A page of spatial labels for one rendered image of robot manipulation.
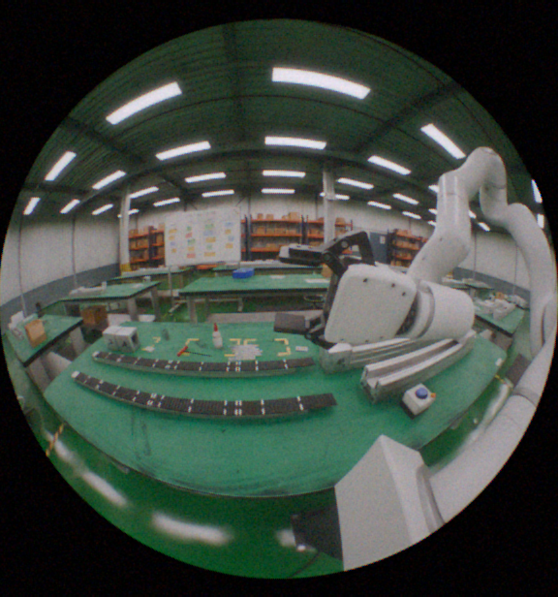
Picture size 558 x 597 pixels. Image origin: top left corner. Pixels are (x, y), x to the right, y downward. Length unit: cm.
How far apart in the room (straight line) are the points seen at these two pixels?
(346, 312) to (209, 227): 323
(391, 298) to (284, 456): 39
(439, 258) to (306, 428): 49
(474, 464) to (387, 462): 15
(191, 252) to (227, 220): 86
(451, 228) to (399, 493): 38
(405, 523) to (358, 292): 26
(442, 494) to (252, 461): 38
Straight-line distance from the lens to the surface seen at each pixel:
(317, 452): 47
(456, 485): 31
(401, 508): 22
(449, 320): 28
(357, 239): 19
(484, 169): 55
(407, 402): 60
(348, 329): 21
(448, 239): 37
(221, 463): 47
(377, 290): 19
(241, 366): 65
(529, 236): 48
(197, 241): 341
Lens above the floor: 120
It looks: 16 degrees down
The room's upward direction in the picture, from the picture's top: straight up
